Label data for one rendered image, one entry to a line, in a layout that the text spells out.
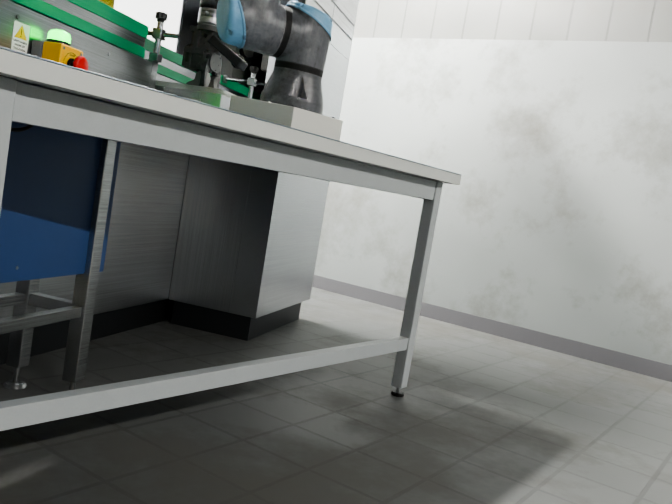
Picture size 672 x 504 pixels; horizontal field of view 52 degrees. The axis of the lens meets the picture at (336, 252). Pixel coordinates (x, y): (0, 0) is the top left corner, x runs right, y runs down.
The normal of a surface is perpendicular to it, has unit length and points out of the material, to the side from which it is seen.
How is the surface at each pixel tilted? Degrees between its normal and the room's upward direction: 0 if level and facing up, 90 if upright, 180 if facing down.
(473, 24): 90
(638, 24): 90
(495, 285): 90
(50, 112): 90
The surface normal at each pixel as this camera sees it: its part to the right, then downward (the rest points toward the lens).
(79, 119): 0.81, 0.18
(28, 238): 0.95, 0.18
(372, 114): -0.56, -0.02
